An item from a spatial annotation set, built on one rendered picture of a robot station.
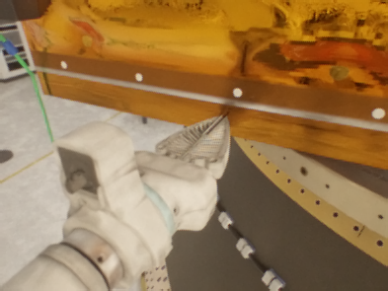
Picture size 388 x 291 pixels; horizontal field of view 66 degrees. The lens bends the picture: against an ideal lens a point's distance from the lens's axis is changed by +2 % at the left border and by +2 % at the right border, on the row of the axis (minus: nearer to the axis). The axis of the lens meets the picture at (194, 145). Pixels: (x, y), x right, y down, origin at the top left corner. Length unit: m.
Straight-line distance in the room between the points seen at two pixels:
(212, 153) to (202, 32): 0.13
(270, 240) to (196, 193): 0.34
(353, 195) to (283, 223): 0.17
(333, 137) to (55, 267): 0.31
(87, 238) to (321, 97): 0.28
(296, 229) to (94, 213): 0.40
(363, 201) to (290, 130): 0.13
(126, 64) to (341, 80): 0.29
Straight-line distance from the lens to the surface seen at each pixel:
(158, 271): 0.93
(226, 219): 0.65
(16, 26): 7.47
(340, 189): 0.45
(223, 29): 0.33
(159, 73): 0.44
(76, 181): 0.20
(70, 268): 0.21
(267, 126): 0.39
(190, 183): 0.26
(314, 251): 0.54
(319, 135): 0.39
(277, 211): 0.58
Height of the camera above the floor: 1.95
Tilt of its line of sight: 30 degrees down
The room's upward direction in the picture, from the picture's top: 1 degrees counter-clockwise
